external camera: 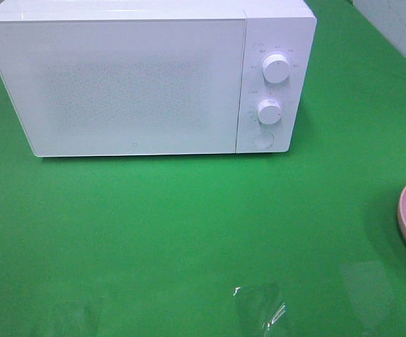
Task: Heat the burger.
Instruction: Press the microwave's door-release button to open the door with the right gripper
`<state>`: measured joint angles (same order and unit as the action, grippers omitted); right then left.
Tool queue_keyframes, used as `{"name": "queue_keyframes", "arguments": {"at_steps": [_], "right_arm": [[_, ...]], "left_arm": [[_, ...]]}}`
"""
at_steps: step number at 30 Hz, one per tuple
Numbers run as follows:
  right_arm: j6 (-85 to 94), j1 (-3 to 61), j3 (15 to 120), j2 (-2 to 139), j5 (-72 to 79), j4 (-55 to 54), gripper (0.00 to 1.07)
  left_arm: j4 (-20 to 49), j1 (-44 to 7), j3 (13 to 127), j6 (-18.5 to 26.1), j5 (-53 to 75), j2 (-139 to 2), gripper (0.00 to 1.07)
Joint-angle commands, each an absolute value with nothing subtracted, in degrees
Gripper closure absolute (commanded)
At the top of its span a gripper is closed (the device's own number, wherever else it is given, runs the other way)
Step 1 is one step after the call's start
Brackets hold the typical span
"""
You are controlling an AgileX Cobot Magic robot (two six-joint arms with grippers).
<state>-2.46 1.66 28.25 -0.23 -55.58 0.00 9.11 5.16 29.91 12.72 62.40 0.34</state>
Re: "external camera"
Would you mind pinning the round white door button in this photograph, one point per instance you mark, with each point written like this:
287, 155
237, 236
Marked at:
263, 140

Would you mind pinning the white microwave door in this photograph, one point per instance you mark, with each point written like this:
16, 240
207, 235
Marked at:
92, 88

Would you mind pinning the lower white dial knob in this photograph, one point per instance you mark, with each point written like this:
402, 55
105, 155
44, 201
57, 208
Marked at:
269, 112

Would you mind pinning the white dial knob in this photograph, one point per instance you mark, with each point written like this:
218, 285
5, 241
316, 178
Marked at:
276, 68
269, 112

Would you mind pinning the upper white dial knob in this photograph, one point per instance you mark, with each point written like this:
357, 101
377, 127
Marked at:
276, 68

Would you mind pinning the green table cover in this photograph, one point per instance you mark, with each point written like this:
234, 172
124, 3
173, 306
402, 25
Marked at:
155, 246

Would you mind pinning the white microwave oven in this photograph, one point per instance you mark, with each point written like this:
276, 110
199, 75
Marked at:
286, 27

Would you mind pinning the clear tape patch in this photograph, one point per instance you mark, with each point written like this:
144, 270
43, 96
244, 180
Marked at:
261, 310

